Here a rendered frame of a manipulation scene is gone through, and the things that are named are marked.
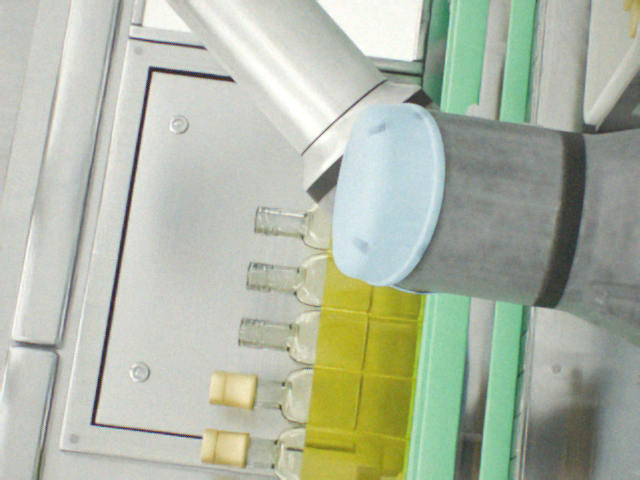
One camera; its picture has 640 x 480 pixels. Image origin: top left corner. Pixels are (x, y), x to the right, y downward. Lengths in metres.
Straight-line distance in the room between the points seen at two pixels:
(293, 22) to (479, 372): 0.41
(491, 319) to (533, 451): 0.13
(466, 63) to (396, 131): 0.59
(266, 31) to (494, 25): 0.50
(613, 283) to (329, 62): 0.28
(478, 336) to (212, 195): 0.42
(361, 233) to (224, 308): 0.69
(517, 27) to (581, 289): 0.63
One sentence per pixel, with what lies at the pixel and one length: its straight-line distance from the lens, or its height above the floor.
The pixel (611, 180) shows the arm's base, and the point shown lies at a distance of 0.90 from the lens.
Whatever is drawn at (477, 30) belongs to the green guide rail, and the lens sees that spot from 1.50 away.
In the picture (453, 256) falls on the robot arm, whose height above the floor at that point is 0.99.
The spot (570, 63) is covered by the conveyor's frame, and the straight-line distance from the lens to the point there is 1.48.
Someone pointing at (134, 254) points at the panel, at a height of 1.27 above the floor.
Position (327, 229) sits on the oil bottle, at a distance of 1.43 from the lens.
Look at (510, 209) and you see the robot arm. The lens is 0.89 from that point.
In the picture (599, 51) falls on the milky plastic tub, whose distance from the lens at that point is 1.42.
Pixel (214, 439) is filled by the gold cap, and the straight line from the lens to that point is 1.40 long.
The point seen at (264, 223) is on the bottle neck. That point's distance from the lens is 1.45.
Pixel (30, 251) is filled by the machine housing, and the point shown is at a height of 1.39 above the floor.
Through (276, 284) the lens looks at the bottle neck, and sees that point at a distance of 1.44.
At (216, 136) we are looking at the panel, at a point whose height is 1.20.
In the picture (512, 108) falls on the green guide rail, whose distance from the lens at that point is 1.47.
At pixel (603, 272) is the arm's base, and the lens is 0.90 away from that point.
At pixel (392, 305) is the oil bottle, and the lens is 1.42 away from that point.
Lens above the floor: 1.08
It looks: level
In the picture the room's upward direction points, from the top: 83 degrees counter-clockwise
